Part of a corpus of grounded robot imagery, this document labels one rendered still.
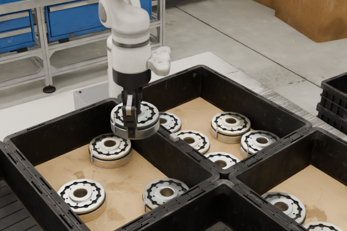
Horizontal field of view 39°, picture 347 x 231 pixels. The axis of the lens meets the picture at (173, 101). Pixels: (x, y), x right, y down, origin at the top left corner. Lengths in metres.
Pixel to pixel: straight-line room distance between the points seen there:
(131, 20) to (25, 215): 0.48
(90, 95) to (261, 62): 2.18
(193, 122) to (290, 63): 2.31
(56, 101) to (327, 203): 0.96
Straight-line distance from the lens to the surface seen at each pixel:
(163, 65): 0.90
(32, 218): 1.09
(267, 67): 3.48
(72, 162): 1.21
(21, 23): 2.97
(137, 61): 0.91
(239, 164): 1.04
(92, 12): 3.11
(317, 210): 1.12
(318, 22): 3.91
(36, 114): 1.65
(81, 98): 1.52
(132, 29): 0.88
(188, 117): 1.35
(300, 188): 1.16
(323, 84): 2.10
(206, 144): 1.20
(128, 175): 1.16
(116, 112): 1.05
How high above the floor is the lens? 1.57
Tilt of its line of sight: 31 degrees down
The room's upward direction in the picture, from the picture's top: 1 degrees clockwise
